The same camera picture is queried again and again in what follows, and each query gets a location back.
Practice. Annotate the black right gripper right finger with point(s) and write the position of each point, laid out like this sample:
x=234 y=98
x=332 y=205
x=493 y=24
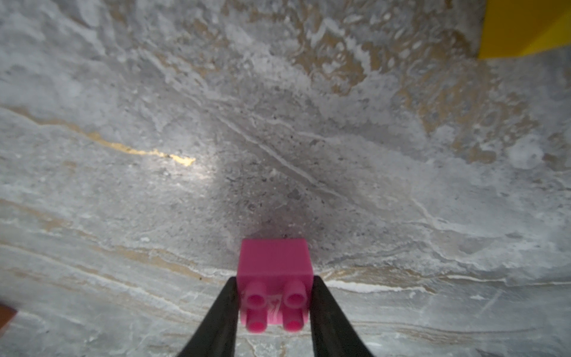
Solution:
x=332 y=333

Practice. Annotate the brown square lego brick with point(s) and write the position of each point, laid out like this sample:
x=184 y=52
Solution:
x=7 y=314

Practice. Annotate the pink square lego brick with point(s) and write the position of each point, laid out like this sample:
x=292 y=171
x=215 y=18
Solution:
x=274 y=280

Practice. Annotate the yellow lego brick near arm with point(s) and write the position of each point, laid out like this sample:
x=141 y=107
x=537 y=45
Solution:
x=521 y=28

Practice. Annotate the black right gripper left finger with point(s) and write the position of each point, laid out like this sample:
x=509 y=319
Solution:
x=216 y=335

